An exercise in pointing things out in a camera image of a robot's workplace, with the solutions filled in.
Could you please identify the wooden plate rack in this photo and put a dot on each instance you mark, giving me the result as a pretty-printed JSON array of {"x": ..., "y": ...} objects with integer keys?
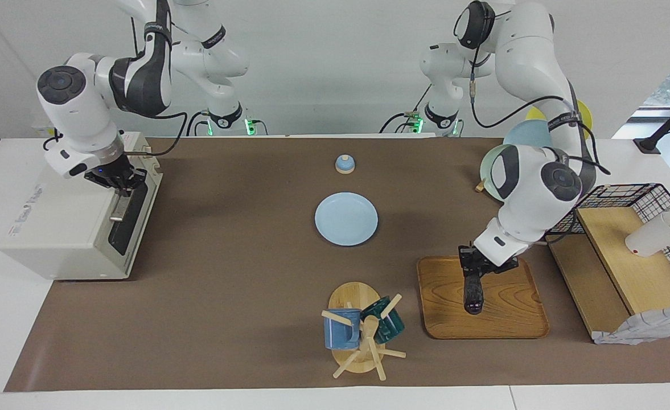
[{"x": 480, "y": 185}]

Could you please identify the wooden mug tree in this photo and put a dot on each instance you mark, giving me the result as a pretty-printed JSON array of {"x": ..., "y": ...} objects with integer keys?
[{"x": 352, "y": 296}]

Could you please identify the dark purple eggplant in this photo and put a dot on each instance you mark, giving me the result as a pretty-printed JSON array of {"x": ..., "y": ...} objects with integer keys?
[{"x": 474, "y": 296}]

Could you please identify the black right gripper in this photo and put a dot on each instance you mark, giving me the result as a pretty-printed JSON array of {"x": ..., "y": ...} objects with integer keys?
[{"x": 115, "y": 173}]

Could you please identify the brown table mat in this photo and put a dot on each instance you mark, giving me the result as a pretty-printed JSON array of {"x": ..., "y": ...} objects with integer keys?
[{"x": 243, "y": 256}]

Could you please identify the pale green plate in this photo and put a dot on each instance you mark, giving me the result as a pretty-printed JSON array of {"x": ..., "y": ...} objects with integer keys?
[{"x": 487, "y": 168}]

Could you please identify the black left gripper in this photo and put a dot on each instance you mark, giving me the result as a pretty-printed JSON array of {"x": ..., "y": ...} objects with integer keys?
[{"x": 485, "y": 263}]

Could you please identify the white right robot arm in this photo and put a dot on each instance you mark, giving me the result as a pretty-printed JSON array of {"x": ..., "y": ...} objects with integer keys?
[{"x": 78, "y": 119}]

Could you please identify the blue ceramic mug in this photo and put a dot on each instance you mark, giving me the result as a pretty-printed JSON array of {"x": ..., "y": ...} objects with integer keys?
[{"x": 340, "y": 333}]

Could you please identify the light blue racked plate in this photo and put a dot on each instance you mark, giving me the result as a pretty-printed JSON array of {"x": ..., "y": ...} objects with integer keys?
[{"x": 525, "y": 134}]

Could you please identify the white patterned cloth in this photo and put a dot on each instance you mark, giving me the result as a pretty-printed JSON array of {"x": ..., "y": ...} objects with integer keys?
[{"x": 642, "y": 329}]

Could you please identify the wooden serving tray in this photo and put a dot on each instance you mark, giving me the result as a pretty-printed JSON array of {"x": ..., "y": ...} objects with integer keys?
[{"x": 511, "y": 307}]

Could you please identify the stepped wooden shelf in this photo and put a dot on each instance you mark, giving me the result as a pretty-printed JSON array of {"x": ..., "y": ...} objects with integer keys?
[{"x": 642, "y": 279}]

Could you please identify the beige toaster oven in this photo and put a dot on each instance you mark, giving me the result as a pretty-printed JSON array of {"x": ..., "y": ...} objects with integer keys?
[{"x": 56, "y": 228}]

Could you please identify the white paper cup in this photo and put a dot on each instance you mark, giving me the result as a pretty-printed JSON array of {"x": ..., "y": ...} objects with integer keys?
[{"x": 650, "y": 236}]

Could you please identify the yellow plate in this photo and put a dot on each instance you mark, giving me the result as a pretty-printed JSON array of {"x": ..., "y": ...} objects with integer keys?
[{"x": 586, "y": 122}]

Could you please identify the small blue domed knob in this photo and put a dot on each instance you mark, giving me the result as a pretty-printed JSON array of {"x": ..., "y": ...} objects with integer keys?
[{"x": 345, "y": 165}]

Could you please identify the dark green ceramic mug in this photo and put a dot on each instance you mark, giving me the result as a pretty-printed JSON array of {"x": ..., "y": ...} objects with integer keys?
[{"x": 390, "y": 327}]

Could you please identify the glass oven door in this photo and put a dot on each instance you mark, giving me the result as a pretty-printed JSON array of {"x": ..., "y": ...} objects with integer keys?
[{"x": 132, "y": 225}]

